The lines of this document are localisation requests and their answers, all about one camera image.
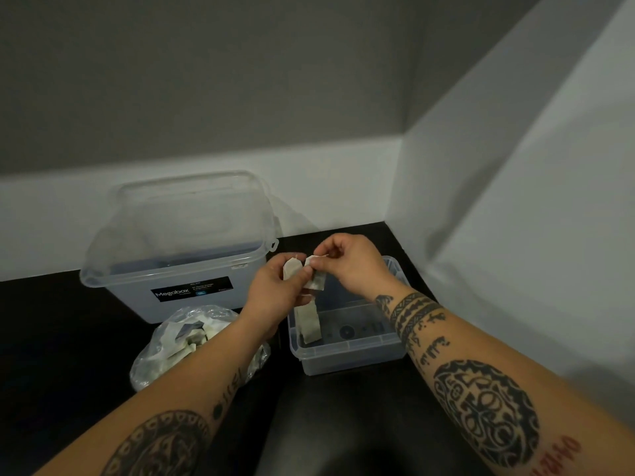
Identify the person's left hand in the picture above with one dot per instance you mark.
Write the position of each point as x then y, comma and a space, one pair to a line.
270, 302

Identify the person's right hand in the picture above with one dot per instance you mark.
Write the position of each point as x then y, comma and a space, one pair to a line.
357, 265

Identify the small clear plastic bin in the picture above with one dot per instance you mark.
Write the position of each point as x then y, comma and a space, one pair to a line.
357, 359

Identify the clear plastic bag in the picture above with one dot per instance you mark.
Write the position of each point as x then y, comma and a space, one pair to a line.
144, 361

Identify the person's left forearm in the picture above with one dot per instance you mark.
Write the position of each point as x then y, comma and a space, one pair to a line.
163, 411

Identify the person's right forearm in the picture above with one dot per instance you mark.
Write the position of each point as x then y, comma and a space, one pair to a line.
496, 391

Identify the clear storage box lid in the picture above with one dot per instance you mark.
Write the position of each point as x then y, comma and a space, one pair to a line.
188, 218

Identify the large clear storage box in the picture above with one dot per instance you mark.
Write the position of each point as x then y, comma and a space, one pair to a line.
124, 302

